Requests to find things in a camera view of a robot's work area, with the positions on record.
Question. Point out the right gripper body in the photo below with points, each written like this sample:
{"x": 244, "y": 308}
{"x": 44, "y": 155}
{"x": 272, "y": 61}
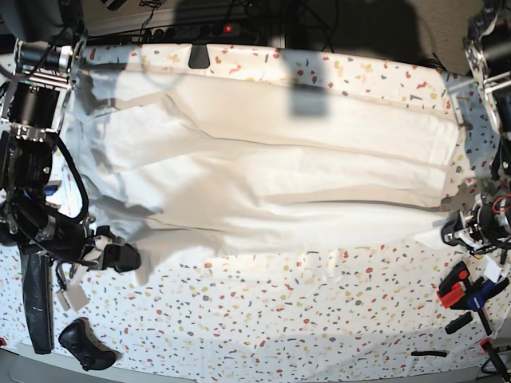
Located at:
{"x": 74, "y": 243}

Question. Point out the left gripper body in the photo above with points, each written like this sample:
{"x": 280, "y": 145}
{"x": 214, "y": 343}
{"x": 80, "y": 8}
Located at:
{"x": 486, "y": 227}

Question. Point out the white T-shirt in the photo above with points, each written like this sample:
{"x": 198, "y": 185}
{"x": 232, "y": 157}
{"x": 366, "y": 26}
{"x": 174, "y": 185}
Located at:
{"x": 187, "y": 165}

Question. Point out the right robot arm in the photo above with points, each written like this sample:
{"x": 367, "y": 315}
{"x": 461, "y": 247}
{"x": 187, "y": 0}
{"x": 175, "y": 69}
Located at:
{"x": 50, "y": 37}

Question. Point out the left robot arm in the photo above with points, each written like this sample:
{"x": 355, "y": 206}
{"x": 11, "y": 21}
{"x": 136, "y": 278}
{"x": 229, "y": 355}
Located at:
{"x": 487, "y": 50}

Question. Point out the long black sleeve pouch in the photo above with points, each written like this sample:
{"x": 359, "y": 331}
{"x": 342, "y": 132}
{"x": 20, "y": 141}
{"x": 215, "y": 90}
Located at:
{"x": 36, "y": 294}

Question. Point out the right blue bar clamp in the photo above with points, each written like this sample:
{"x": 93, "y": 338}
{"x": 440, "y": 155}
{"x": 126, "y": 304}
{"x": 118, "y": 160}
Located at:
{"x": 457, "y": 292}

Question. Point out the small black block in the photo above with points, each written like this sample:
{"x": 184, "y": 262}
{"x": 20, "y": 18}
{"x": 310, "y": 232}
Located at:
{"x": 459, "y": 323}

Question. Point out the black game controller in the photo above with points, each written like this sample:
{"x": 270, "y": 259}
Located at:
{"x": 78, "y": 339}

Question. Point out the black table edge clip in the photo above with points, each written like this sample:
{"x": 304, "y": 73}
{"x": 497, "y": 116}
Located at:
{"x": 199, "y": 58}

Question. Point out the black power strip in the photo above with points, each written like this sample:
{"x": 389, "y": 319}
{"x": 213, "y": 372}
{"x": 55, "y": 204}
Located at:
{"x": 189, "y": 32}

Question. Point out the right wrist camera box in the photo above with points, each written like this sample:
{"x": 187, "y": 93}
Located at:
{"x": 73, "y": 298}

